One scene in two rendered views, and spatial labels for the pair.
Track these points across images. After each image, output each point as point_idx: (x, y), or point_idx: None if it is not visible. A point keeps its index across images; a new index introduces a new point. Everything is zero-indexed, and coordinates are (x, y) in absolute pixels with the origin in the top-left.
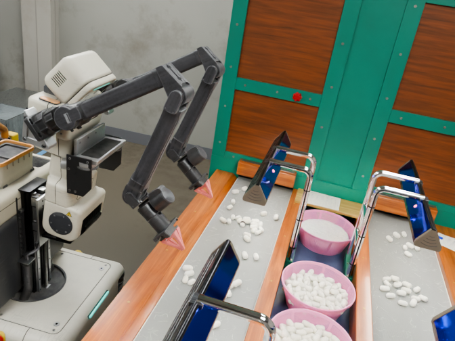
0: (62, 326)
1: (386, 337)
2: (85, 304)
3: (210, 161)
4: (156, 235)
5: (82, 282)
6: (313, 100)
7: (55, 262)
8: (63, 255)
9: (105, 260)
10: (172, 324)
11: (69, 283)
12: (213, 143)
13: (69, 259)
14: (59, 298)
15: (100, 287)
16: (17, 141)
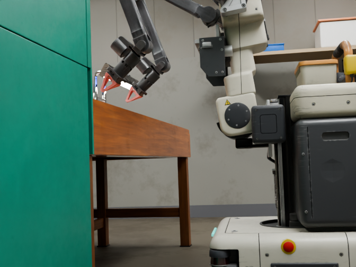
0: (231, 218)
1: None
2: (224, 223)
3: (91, 82)
4: (145, 91)
5: (243, 226)
6: None
7: (295, 228)
8: (296, 231)
9: (238, 234)
10: (127, 78)
11: (257, 225)
12: (90, 47)
13: (283, 230)
14: (252, 222)
15: (220, 228)
16: (322, 60)
